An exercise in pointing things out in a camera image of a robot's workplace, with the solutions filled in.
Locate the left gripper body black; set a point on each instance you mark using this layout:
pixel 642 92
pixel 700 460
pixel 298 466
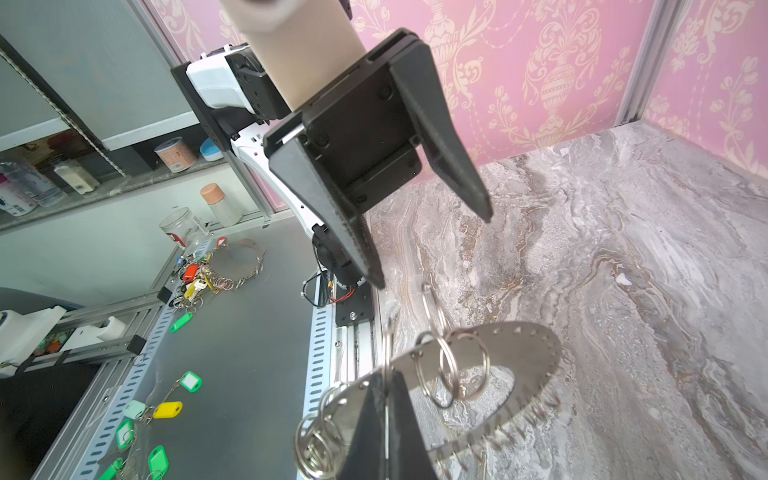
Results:
pixel 356 131

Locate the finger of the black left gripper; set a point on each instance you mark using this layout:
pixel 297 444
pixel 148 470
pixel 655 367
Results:
pixel 291 162
pixel 417 80

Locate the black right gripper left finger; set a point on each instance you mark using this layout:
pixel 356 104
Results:
pixel 367 454

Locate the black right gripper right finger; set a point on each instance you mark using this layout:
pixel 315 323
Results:
pixel 407 456

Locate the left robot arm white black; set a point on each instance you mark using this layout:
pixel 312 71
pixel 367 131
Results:
pixel 291 51

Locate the aluminium corner post right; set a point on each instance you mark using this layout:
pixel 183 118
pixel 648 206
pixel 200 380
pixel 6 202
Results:
pixel 665 18

